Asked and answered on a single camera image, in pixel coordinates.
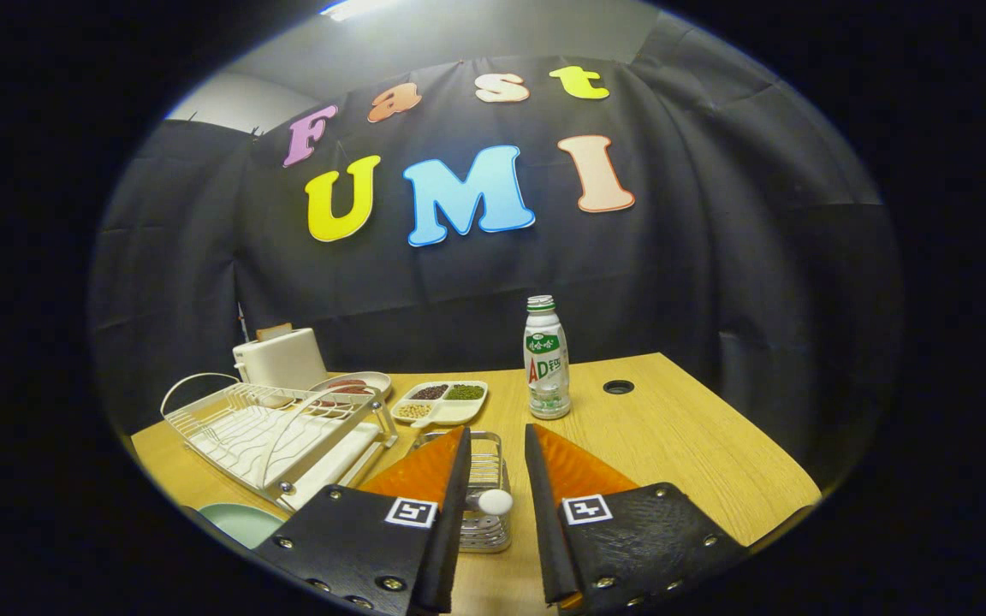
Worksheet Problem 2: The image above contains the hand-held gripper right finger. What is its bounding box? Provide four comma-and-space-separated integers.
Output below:
524, 423, 751, 613

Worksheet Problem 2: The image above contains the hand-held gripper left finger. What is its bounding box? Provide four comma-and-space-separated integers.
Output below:
252, 425, 473, 616

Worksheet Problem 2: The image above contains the white handled metal spoon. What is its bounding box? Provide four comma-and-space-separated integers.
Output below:
463, 489, 514, 518

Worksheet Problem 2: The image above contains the metal wire basket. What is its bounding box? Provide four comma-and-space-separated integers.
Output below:
412, 430, 513, 554

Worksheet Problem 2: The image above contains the pale green plate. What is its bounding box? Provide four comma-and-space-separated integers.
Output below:
198, 502, 287, 550

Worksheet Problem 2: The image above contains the white wire dish rack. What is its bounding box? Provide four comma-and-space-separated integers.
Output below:
159, 372, 400, 512

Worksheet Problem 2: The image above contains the cream divided snack tray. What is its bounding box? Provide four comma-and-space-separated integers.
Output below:
390, 381, 490, 428

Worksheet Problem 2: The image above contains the white green labelled drink bottle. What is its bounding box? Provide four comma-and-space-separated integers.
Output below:
523, 295, 572, 420

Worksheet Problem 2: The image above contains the grey bowl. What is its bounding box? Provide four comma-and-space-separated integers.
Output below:
309, 371, 393, 401

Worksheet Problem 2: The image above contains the white toaster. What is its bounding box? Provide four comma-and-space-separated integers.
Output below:
232, 328, 329, 393

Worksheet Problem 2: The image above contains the black backdrop cloth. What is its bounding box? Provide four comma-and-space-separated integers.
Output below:
86, 13, 905, 489

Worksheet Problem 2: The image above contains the ceiling light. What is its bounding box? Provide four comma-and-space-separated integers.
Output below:
319, 0, 400, 22

